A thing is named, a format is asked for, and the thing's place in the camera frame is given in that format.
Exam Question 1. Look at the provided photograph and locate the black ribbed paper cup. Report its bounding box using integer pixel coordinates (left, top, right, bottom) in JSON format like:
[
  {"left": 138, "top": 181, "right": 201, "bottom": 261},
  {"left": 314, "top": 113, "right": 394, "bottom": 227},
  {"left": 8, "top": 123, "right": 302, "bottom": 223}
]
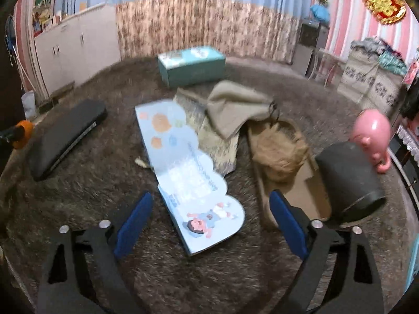
[{"left": 315, "top": 141, "right": 386, "bottom": 228}]

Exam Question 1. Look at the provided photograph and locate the black flat case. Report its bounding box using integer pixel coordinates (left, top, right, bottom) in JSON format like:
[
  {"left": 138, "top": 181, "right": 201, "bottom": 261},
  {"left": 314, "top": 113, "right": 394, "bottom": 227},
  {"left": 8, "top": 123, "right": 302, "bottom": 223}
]
[{"left": 28, "top": 99, "right": 107, "bottom": 182}]

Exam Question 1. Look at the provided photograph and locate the light blue plastic basket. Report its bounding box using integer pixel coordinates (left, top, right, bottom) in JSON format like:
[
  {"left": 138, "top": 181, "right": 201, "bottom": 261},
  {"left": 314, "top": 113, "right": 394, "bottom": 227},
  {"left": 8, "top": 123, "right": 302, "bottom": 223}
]
[{"left": 404, "top": 235, "right": 419, "bottom": 292}]

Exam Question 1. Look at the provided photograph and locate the dark brown shaggy rug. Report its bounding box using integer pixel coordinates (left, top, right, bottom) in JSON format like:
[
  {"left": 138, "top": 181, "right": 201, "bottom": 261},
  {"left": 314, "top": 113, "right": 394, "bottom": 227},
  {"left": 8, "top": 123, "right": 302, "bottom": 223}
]
[{"left": 1, "top": 59, "right": 408, "bottom": 313}]

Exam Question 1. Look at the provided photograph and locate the white cabinet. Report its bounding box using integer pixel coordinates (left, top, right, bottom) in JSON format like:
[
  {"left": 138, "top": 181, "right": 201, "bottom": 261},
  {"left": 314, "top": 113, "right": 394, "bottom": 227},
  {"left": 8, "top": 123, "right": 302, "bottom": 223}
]
[{"left": 34, "top": 3, "right": 121, "bottom": 97}]

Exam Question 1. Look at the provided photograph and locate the brown phone case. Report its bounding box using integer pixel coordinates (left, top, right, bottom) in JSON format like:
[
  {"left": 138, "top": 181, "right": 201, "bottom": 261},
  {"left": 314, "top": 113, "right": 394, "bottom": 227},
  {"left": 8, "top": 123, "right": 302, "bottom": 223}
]
[{"left": 248, "top": 118, "right": 332, "bottom": 230}]

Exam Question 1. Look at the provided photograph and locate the pink piggy bank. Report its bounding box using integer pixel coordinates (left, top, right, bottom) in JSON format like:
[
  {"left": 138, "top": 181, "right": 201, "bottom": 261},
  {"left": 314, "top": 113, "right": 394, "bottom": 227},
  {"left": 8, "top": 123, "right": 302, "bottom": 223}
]
[{"left": 349, "top": 109, "right": 391, "bottom": 174}]

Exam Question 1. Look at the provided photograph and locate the blue white picture book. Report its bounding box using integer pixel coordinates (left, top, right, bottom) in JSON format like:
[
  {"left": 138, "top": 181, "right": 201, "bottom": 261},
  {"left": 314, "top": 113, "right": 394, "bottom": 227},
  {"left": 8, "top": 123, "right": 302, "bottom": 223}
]
[{"left": 135, "top": 99, "right": 245, "bottom": 256}]

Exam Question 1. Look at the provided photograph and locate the teal cardboard box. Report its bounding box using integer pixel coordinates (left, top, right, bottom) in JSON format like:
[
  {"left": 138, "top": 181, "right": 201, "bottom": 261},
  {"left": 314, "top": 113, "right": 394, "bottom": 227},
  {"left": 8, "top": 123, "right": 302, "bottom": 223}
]
[{"left": 157, "top": 46, "right": 226, "bottom": 88}]

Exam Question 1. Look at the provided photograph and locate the patterned covered cabinet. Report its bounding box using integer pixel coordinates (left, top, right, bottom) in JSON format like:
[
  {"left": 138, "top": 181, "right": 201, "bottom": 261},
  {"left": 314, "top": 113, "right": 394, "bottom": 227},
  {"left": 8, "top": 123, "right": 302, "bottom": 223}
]
[{"left": 337, "top": 46, "right": 403, "bottom": 118}]

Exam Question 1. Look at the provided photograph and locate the beige cloth bag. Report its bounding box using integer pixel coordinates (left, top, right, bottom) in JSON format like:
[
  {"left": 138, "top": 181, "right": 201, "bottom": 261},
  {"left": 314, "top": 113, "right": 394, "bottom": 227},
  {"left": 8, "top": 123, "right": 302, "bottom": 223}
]
[{"left": 173, "top": 80, "right": 276, "bottom": 177}]

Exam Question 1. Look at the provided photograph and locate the small pink stool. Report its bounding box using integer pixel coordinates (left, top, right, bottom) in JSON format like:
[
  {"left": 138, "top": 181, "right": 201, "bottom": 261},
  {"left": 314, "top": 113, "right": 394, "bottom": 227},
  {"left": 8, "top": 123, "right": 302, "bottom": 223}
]
[{"left": 308, "top": 48, "right": 346, "bottom": 88}]

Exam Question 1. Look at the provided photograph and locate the pile of folded clothes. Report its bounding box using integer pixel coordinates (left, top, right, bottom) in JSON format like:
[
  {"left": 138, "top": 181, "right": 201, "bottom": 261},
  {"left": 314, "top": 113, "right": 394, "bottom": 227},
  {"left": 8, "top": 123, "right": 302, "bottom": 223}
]
[{"left": 350, "top": 37, "right": 408, "bottom": 76}]

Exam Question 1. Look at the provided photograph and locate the water dispenser with bottle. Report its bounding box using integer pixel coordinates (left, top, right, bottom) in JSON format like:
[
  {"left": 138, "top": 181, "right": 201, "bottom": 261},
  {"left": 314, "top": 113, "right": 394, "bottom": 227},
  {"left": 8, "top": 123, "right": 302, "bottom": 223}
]
[{"left": 291, "top": 0, "right": 330, "bottom": 77}]

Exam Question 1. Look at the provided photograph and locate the blue floral curtain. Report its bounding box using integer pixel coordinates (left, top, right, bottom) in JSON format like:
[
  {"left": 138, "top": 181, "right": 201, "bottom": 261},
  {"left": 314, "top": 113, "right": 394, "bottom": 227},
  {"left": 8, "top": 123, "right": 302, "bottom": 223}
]
[{"left": 54, "top": 0, "right": 311, "bottom": 63}]

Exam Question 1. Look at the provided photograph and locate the red gold heart decoration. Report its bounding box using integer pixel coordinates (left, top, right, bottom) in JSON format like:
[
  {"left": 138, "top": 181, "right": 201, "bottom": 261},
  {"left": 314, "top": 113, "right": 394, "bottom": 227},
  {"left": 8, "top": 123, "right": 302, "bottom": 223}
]
[{"left": 362, "top": 0, "right": 407, "bottom": 25}]

